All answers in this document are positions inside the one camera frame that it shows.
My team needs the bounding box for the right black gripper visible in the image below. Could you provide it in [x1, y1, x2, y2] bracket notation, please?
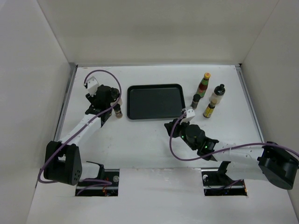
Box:
[164, 117, 197, 151]

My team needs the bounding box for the small brown spice jar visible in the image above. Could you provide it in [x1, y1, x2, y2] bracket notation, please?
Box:
[114, 104, 122, 119]

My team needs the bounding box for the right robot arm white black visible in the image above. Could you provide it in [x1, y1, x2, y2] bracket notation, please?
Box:
[164, 119, 299, 190]

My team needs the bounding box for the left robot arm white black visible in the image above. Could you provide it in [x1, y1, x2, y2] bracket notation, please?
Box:
[40, 84, 121, 186]

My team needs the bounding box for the white shaker black cap left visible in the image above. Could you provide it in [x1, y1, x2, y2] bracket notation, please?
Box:
[111, 88, 122, 106]

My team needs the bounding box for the white shaker black cap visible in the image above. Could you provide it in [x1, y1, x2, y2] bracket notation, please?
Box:
[111, 88, 122, 106]
[209, 84, 226, 104]

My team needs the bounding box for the black plastic tray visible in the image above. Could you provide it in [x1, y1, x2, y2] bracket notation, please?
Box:
[127, 84, 185, 120]

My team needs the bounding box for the small dark spice jar right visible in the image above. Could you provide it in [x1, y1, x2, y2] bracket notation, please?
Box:
[191, 94, 201, 110]

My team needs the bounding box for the small yellow-label bottle right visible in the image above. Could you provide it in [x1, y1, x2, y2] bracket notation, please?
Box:
[203, 99, 217, 118]

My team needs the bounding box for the tall green sauce bottle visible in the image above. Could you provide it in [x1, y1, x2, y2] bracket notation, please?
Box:
[196, 73, 211, 98]

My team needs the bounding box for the white shaker black cap right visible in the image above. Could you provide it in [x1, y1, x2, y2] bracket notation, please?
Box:
[209, 84, 226, 104]

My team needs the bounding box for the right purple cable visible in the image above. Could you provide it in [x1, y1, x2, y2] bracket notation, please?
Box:
[169, 114, 299, 190]

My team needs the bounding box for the purple cable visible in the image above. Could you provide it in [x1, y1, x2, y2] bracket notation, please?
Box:
[169, 114, 299, 190]
[38, 70, 122, 196]

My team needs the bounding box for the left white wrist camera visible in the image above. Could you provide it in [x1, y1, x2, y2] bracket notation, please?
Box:
[84, 76, 100, 97]

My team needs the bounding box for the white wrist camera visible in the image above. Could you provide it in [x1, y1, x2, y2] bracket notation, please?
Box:
[84, 76, 100, 97]
[182, 107, 195, 123]

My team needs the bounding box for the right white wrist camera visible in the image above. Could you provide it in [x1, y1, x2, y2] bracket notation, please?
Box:
[182, 107, 195, 123]

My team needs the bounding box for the left aluminium table rail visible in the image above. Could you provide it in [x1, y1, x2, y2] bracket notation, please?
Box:
[45, 63, 78, 152]

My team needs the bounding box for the aluminium table rail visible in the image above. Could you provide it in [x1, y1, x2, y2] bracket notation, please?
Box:
[235, 64, 264, 142]
[45, 63, 78, 152]

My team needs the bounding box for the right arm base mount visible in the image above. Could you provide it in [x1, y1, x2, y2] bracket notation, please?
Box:
[201, 161, 247, 196]

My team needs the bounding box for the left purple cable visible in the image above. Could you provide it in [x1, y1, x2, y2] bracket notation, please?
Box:
[38, 70, 122, 196]

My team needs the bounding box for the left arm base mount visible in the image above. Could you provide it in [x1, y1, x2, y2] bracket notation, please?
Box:
[75, 161, 120, 197]

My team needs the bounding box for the right aluminium table rail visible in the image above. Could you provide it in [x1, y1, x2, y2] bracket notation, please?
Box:
[235, 64, 264, 142]

